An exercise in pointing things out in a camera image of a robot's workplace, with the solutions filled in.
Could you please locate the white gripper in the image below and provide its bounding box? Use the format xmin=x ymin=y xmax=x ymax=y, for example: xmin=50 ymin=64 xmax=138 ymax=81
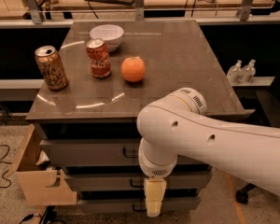
xmin=138 ymin=139 xmax=177 ymax=217

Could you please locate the grey top drawer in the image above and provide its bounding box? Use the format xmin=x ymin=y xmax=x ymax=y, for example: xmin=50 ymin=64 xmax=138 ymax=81
xmin=40 ymin=137 xmax=209 ymax=167

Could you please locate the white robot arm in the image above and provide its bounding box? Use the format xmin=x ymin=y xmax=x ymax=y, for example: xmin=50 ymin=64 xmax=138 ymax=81
xmin=136 ymin=88 xmax=280 ymax=217

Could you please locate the grey middle drawer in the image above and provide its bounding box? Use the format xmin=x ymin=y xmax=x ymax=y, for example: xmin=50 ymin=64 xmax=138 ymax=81
xmin=64 ymin=171 xmax=212 ymax=191

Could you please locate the grey drawer cabinet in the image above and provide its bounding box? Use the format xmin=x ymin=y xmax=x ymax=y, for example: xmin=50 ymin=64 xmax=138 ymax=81
xmin=27 ymin=21 xmax=244 ymax=201

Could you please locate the wooden side box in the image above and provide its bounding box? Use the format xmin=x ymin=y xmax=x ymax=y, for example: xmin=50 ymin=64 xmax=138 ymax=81
xmin=7 ymin=125 xmax=77 ymax=206

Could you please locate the orange fruit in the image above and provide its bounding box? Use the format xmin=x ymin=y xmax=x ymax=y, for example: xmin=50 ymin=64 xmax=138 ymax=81
xmin=120 ymin=57 xmax=146 ymax=82

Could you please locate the black office chair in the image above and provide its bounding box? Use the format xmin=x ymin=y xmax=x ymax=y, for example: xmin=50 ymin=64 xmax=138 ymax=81
xmin=235 ymin=54 xmax=280 ymax=204

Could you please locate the red cola can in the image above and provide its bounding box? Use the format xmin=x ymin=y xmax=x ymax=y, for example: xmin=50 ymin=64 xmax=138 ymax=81
xmin=86 ymin=38 xmax=111 ymax=78

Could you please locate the right clear sanitizer bottle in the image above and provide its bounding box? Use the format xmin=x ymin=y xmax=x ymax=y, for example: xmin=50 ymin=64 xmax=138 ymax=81
xmin=241 ymin=59 xmax=256 ymax=83

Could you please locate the white bowl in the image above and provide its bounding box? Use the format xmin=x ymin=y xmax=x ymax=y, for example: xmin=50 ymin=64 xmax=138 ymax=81
xmin=90 ymin=24 xmax=124 ymax=52

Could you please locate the gold soda can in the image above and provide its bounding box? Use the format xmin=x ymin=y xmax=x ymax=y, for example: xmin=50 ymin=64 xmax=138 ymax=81
xmin=35 ymin=46 xmax=68 ymax=91

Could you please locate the black floor cable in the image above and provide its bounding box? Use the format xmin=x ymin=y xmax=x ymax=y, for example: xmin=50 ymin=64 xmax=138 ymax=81
xmin=0 ymin=141 xmax=13 ymax=203

